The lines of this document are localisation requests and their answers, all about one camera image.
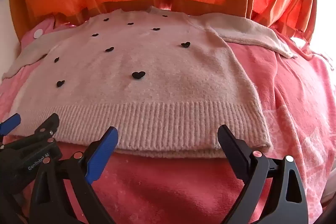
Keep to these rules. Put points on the pink fleece blanket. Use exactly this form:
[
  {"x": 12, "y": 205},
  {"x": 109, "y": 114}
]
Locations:
[{"x": 288, "y": 98}]

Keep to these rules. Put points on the pink knit sweater black hearts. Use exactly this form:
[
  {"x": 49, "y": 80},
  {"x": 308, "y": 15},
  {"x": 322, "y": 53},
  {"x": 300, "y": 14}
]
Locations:
[{"x": 157, "y": 87}]

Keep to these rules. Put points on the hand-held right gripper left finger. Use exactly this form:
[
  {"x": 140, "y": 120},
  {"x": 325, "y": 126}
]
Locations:
[{"x": 101, "y": 154}]

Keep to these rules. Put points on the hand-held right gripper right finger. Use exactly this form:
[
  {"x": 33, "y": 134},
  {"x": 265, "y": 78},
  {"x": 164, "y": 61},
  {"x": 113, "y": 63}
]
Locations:
[{"x": 233, "y": 153}]

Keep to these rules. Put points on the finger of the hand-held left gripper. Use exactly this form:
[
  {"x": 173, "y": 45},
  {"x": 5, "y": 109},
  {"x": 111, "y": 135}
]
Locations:
[
  {"x": 44, "y": 127},
  {"x": 11, "y": 123}
]

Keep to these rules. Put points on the pink cloth with white dot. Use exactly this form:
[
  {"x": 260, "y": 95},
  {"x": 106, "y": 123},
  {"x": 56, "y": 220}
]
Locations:
[{"x": 48, "y": 26}]

